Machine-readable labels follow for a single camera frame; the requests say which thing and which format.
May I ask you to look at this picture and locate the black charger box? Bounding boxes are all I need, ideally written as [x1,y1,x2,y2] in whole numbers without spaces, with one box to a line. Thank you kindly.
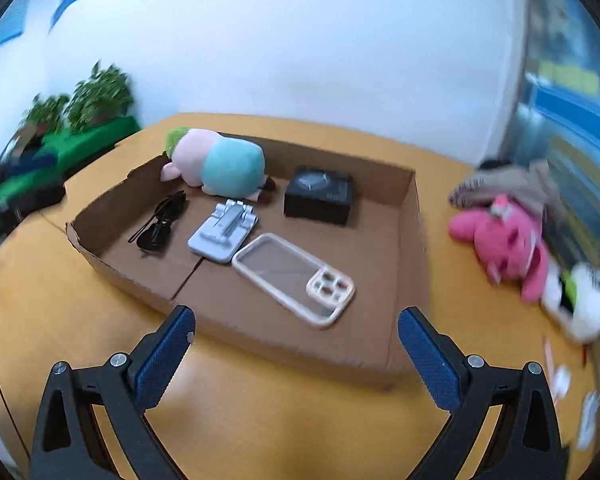
[283,165,356,227]

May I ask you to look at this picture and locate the black sunglasses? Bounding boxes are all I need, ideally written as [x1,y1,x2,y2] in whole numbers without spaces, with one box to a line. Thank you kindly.
[128,191,188,253]

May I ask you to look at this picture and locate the beige printed cloth bag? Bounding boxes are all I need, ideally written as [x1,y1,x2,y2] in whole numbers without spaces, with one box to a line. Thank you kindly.
[450,157,566,221]

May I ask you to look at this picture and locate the pink and teal pig plush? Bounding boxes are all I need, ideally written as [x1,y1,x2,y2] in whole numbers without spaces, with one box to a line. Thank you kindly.
[161,127,277,200]

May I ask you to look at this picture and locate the blue wall poster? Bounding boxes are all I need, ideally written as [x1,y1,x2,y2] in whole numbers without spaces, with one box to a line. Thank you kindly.
[0,0,33,53]

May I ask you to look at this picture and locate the clear beige phone case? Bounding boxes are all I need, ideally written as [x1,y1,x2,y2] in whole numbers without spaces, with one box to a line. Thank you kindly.
[231,233,356,330]

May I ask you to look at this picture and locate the glass door with blue stripe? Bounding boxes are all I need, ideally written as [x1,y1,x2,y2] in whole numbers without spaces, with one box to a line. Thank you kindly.
[500,0,600,261]

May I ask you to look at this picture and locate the green planter box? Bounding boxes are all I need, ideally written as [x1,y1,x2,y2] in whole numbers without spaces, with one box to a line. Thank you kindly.
[0,115,141,211]

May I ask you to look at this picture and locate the white earbuds case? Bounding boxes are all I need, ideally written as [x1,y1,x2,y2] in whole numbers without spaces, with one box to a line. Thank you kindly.
[552,367,573,401]

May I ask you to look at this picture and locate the green potted plant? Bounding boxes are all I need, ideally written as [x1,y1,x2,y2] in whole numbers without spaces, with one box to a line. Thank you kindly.
[67,62,133,128]
[22,92,71,136]

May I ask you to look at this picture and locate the white packet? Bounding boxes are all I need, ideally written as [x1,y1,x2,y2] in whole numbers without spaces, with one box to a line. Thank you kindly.
[575,390,600,453]

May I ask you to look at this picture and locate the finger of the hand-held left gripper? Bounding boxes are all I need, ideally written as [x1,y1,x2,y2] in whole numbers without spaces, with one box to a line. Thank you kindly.
[7,152,61,173]

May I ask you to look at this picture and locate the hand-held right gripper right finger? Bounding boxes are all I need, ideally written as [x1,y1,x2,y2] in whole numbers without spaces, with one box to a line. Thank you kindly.
[397,306,565,480]

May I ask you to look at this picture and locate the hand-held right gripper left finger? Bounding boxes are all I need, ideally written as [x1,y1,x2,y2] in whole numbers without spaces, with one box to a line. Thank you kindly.
[29,304,197,480]

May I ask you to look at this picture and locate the white plush toy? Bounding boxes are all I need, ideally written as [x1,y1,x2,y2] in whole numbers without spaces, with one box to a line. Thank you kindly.
[540,262,600,343]

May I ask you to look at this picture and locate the pink pen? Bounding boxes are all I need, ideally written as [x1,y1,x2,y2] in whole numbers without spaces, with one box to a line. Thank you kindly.
[541,335,563,401]

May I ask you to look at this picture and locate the wooden desktop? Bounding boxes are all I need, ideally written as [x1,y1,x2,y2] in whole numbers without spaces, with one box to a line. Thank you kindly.
[0,112,600,480]

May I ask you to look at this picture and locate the silver phone stand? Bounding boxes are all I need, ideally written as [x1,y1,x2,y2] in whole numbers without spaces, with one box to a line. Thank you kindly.
[187,199,259,264]

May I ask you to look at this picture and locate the shallow cardboard box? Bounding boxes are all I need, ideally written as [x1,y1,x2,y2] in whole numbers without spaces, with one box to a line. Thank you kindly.
[65,132,426,393]

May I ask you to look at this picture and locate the pink bear plush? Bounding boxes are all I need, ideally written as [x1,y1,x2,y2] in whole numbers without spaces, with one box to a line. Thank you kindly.
[447,195,551,306]

